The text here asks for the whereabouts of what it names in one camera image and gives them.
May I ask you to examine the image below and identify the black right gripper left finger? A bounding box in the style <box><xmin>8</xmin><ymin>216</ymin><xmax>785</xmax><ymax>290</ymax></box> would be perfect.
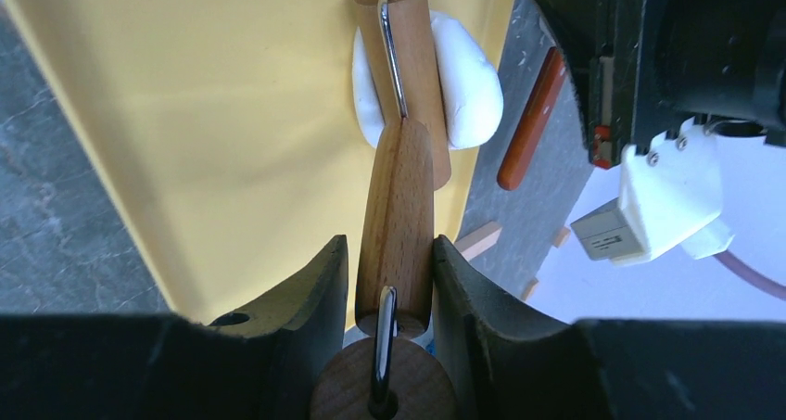
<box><xmin>1</xmin><ymin>235</ymin><xmax>349</xmax><ymax>419</ymax></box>

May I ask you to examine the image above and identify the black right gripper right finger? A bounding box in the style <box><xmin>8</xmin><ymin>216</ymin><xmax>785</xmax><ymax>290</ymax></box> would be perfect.
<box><xmin>432</xmin><ymin>236</ymin><xmax>785</xmax><ymax>419</ymax></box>

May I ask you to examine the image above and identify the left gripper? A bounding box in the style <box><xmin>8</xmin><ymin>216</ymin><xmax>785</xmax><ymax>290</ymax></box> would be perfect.
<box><xmin>532</xmin><ymin>0</ymin><xmax>785</xmax><ymax>169</ymax></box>

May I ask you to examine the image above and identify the white dough ball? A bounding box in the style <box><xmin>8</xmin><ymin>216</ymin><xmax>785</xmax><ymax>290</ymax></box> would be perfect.
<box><xmin>351</xmin><ymin>10</ymin><xmax>504</xmax><ymax>150</ymax></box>

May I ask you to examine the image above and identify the small wooden block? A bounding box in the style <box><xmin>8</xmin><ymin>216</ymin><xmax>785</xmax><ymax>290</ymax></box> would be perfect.
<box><xmin>454</xmin><ymin>222</ymin><xmax>502</xmax><ymax>261</ymax></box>

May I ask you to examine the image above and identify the metal scraper with wooden handle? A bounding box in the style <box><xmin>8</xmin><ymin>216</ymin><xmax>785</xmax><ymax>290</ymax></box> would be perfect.
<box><xmin>497</xmin><ymin>47</ymin><xmax>566</xmax><ymax>191</ymax></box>

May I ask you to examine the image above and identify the wooden block at back wall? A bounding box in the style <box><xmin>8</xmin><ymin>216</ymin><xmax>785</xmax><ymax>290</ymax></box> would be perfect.
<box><xmin>552</xmin><ymin>226</ymin><xmax>572</xmax><ymax>248</ymax></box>

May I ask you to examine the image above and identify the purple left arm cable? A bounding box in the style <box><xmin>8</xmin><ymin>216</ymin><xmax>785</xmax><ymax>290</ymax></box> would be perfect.
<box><xmin>712</xmin><ymin>249</ymin><xmax>786</xmax><ymax>301</ymax></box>

